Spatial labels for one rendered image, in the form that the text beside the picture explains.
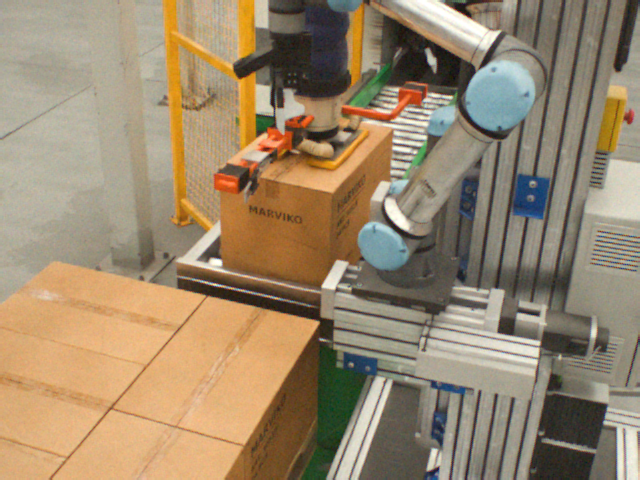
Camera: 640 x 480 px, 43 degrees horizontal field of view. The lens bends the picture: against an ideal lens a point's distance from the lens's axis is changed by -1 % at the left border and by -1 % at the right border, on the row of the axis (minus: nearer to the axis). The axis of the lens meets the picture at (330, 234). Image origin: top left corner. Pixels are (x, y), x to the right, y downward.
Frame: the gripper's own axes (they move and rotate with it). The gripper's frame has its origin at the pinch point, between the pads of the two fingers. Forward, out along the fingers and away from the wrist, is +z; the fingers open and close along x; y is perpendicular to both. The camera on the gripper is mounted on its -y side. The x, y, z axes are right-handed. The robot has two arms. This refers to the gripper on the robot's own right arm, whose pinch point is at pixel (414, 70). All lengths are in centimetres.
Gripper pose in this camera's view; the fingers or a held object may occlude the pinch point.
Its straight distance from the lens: 299.1
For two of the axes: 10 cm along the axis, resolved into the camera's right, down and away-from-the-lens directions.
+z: -0.4, 8.7, 4.9
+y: -3.6, 4.5, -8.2
